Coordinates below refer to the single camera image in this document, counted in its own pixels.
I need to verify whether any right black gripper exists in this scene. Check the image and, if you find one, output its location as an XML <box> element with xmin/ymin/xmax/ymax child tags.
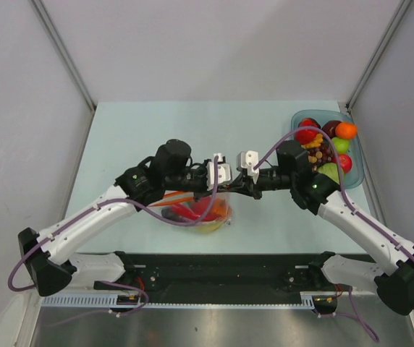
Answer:
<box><xmin>227</xmin><ymin>167</ymin><xmax>295</xmax><ymax>200</ymax></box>

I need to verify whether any clear zip bag orange zipper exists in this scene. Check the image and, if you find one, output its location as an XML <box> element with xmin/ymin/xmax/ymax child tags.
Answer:
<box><xmin>150</xmin><ymin>191</ymin><xmax>233</xmax><ymax>229</ymax></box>

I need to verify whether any red chili pepper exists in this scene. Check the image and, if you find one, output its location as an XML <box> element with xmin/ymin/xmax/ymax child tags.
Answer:
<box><xmin>162</xmin><ymin>204</ymin><xmax>200</xmax><ymax>222</ymax></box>

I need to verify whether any yellow starfruit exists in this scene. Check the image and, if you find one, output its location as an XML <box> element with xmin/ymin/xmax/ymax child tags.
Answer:
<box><xmin>195</xmin><ymin>221</ymin><xmax>224</xmax><ymax>234</ymax></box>

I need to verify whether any orange pumpkin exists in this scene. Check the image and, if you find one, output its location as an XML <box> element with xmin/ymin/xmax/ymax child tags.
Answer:
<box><xmin>211</xmin><ymin>200</ymin><xmax>230</xmax><ymax>220</ymax></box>

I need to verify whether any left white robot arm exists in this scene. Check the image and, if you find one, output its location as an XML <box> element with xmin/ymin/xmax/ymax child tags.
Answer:
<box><xmin>15</xmin><ymin>140</ymin><xmax>222</xmax><ymax>297</ymax></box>

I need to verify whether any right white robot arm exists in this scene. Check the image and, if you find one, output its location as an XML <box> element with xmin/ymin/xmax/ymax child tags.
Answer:
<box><xmin>233</xmin><ymin>140</ymin><xmax>414</xmax><ymax>315</ymax></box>

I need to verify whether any red bell pepper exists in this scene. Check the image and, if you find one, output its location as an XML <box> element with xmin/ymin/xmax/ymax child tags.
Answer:
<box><xmin>295</xmin><ymin>118</ymin><xmax>320</xmax><ymax>145</ymax></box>

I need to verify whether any dark grape bunch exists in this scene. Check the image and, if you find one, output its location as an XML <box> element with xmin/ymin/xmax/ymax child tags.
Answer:
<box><xmin>307</xmin><ymin>142</ymin><xmax>334</xmax><ymax>167</ymax></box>

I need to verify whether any green cabbage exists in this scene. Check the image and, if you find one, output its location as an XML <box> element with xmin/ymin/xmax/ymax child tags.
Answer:
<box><xmin>317</xmin><ymin>163</ymin><xmax>339</xmax><ymax>183</ymax></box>

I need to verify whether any small red apple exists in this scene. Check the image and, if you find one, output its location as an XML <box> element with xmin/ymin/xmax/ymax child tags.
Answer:
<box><xmin>338</xmin><ymin>154</ymin><xmax>352</xmax><ymax>174</ymax></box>

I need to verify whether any green apple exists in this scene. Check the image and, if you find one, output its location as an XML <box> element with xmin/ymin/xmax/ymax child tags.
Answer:
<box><xmin>331</xmin><ymin>137</ymin><xmax>350</xmax><ymax>154</ymax></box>

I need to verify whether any orange tangerine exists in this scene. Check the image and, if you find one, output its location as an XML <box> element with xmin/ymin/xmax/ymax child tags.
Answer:
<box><xmin>335</xmin><ymin>122</ymin><xmax>358</xmax><ymax>140</ymax></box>

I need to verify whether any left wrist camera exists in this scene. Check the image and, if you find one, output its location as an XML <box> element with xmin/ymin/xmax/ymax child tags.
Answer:
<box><xmin>206</xmin><ymin>153</ymin><xmax>233</xmax><ymax>191</ymax></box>

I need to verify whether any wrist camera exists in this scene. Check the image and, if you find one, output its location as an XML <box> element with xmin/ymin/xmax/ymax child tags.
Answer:
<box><xmin>236</xmin><ymin>150</ymin><xmax>260</xmax><ymax>184</ymax></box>
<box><xmin>206</xmin><ymin>153</ymin><xmax>233</xmax><ymax>191</ymax></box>

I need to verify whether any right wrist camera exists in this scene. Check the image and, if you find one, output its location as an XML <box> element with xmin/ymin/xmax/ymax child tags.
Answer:
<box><xmin>236</xmin><ymin>150</ymin><xmax>260</xmax><ymax>184</ymax></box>

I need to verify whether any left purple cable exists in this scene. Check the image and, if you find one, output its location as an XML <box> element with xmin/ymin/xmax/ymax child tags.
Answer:
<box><xmin>7</xmin><ymin>155</ymin><xmax>219</xmax><ymax>326</ymax></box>

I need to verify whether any purple cable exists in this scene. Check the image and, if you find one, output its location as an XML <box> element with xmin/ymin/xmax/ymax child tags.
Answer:
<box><xmin>7</xmin><ymin>155</ymin><xmax>219</xmax><ymax>326</ymax></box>
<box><xmin>253</xmin><ymin>126</ymin><xmax>414</xmax><ymax>343</ymax></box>

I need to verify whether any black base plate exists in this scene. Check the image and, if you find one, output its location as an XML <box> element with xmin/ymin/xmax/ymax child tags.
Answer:
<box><xmin>93</xmin><ymin>252</ymin><xmax>348</xmax><ymax>305</ymax></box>

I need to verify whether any white cable duct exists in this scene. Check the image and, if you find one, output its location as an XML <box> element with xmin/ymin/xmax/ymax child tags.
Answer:
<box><xmin>42</xmin><ymin>291</ymin><xmax>338</xmax><ymax>310</ymax></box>

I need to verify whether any aluminium frame rail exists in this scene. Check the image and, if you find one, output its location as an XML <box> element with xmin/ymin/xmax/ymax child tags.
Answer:
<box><xmin>25</xmin><ymin>263</ymin><xmax>414</xmax><ymax>301</ymax></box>

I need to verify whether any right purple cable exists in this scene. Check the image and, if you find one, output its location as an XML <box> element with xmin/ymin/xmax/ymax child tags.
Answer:
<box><xmin>253</xmin><ymin>126</ymin><xmax>414</xmax><ymax>343</ymax></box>

